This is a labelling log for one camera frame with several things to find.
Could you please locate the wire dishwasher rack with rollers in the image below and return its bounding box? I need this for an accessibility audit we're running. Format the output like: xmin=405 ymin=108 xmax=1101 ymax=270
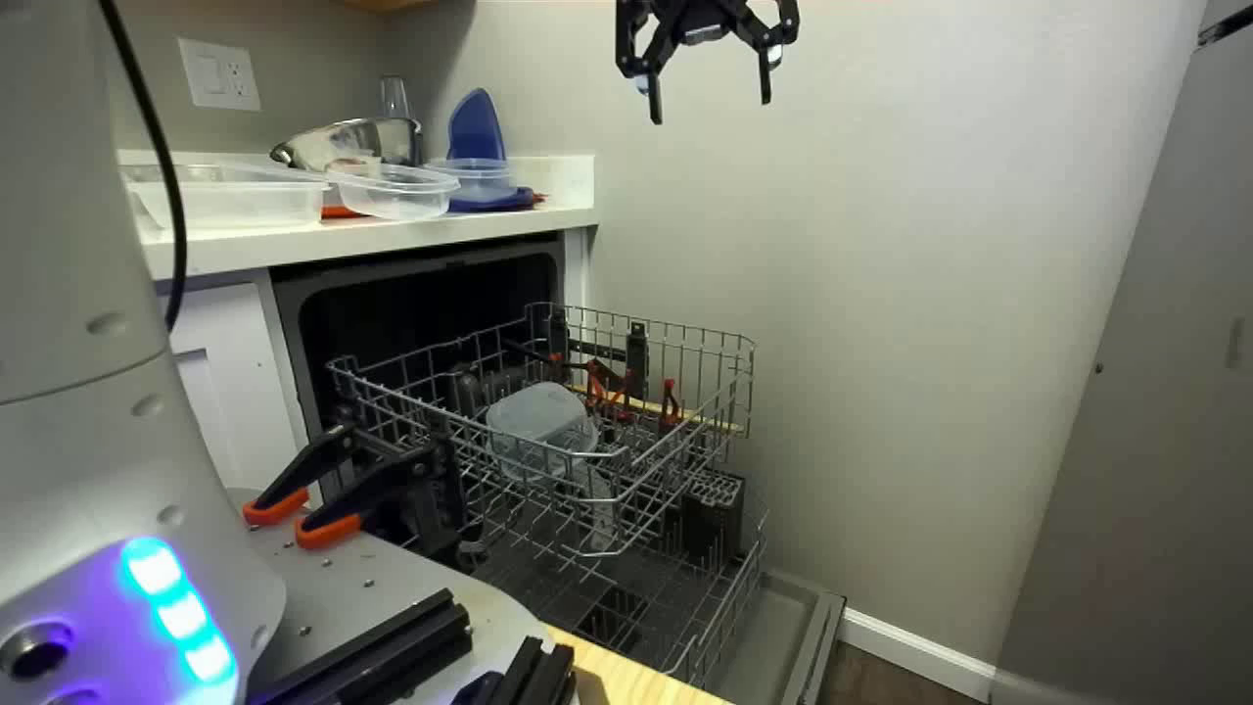
xmin=324 ymin=301 xmax=760 ymax=565

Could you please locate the grey metal mounting plate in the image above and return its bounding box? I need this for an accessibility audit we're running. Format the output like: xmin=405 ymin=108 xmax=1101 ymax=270
xmin=237 ymin=501 xmax=553 ymax=705

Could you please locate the clear rectangular plastic container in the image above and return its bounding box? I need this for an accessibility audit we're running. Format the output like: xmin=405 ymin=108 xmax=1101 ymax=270
xmin=120 ymin=152 xmax=328 ymax=241

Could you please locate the white baseboard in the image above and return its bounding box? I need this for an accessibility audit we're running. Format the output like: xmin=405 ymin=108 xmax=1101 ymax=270
xmin=837 ymin=605 xmax=1003 ymax=705

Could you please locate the stainless steel pot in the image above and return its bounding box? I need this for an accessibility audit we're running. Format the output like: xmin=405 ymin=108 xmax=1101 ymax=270
xmin=267 ymin=113 xmax=425 ymax=173

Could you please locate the wooden table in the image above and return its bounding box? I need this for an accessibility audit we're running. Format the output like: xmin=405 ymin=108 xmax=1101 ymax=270
xmin=539 ymin=622 xmax=736 ymax=705

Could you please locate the dark blue flat lid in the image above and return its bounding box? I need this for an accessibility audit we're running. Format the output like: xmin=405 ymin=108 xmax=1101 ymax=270
xmin=446 ymin=186 xmax=542 ymax=217

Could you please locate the clear drinking glass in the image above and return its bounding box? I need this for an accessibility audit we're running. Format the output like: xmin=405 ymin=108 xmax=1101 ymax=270
xmin=375 ymin=76 xmax=418 ymax=130

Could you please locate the white wall outlet plate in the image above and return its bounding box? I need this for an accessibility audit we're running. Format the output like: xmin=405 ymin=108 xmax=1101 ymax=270
xmin=170 ymin=36 xmax=267 ymax=113

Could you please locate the tan spatula black handle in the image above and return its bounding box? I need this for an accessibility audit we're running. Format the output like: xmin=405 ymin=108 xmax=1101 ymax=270
xmin=523 ymin=334 xmax=657 ymax=408

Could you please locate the dark cutlery basket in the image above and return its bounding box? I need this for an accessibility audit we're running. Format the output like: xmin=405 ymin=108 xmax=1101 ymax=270
xmin=677 ymin=472 xmax=751 ymax=565

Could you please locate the white kitchen counter cabinet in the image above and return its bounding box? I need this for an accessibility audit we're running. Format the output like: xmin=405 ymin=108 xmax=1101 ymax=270
xmin=114 ymin=147 xmax=604 ymax=499

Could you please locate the tall panel door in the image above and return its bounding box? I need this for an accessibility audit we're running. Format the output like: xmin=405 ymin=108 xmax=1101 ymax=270
xmin=989 ymin=0 xmax=1253 ymax=705

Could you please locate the black aluminium extrusion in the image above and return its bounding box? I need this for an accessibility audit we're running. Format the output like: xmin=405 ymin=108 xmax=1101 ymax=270
xmin=485 ymin=634 xmax=579 ymax=705
xmin=247 ymin=584 xmax=476 ymax=705

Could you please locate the grey dishwasher door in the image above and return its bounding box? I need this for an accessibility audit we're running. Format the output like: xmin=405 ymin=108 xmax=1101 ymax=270
xmin=708 ymin=559 xmax=850 ymax=705

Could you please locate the black dishwasher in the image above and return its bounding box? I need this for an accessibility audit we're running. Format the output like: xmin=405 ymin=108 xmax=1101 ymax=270
xmin=267 ymin=228 xmax=599 ymax=524

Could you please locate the black clamp orange handle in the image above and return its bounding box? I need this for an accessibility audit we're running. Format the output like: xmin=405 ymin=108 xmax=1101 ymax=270
xmin=288 ymin=435 xmax=471 ymax=559
xmin=237 ymin=422 xmax=365 ymax=535

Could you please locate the wire dishwasher rack with basket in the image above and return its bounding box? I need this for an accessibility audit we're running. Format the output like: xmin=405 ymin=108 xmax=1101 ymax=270
xmin=462 ymin=507 xmax=776 ymax=697

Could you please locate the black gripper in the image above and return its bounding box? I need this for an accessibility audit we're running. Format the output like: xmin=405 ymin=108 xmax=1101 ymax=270
xmin=613 ymin=0 xmax=803 ymax=130

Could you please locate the frosted plastic container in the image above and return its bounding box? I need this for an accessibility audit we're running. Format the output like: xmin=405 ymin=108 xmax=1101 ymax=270
xmin=481 ymin=382 xmax=604 ymax=482

